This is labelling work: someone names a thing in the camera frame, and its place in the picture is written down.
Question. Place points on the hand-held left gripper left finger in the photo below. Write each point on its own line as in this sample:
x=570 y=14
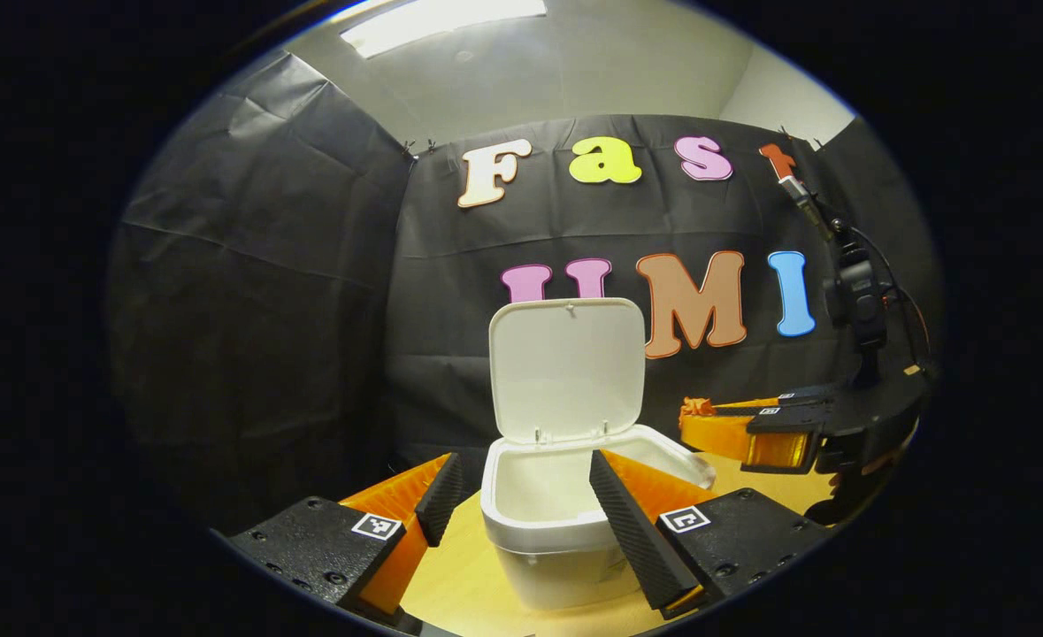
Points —
x=446 y=500

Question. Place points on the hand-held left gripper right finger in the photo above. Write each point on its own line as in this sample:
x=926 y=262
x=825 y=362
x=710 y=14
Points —
x=632 y=531

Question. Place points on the wooden desktop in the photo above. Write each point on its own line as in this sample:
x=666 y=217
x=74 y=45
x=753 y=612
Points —
x=459 y=575

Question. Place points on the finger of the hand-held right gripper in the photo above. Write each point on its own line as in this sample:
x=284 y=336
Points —
x=795 y=400
x=724 y=433

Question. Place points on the orange paper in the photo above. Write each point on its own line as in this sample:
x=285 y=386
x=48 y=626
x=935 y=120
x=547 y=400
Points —
x=696 y=408

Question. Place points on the white desktop garbage bin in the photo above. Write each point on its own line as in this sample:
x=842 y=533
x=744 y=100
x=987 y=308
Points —
x=565 y=372

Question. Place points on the black backdrop cloth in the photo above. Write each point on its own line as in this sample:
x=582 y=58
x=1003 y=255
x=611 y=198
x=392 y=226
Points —
x=282 y=292

